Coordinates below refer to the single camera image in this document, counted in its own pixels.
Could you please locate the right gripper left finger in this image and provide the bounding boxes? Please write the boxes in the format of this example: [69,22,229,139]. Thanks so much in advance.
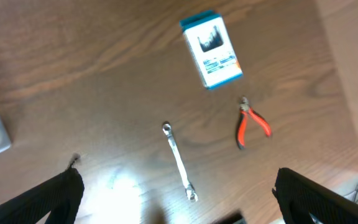
[0,154,85,223]

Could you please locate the red handled pliers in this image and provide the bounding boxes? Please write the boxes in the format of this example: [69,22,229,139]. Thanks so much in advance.
[236,96,273,150]

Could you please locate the silver combination wrench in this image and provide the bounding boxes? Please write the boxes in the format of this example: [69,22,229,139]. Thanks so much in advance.
[162,121,198,202]

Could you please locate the blue white cardboard box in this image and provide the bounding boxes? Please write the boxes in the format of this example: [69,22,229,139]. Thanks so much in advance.
[180,10,243,90]

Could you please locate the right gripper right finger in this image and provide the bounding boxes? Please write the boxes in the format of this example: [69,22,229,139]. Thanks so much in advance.
[272,167,358,224]

